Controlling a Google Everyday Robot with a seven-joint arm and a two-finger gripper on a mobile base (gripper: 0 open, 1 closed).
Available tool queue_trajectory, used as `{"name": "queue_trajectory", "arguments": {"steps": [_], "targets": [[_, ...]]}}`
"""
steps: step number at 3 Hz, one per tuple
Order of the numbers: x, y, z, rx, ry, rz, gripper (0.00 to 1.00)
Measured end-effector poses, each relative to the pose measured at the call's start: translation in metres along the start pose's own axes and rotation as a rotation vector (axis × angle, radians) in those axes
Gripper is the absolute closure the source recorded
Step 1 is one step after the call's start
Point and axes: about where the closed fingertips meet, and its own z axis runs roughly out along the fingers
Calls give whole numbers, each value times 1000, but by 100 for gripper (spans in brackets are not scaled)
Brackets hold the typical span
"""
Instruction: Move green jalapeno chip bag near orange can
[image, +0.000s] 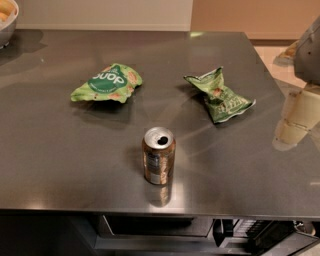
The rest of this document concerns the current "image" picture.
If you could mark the metal bowl with fruit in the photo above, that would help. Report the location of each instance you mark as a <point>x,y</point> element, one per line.
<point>9,11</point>

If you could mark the green jalapeno chip bag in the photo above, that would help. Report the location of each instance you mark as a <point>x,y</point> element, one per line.
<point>221,101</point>

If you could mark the orange soda can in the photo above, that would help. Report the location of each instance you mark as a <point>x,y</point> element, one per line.
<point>158,147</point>

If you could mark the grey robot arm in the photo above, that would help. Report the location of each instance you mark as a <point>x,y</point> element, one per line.
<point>307,57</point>

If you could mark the light green snack bag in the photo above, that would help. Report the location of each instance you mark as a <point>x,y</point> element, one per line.
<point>117,82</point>

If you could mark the black microwave under counter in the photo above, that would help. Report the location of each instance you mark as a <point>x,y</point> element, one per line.
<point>206,235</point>

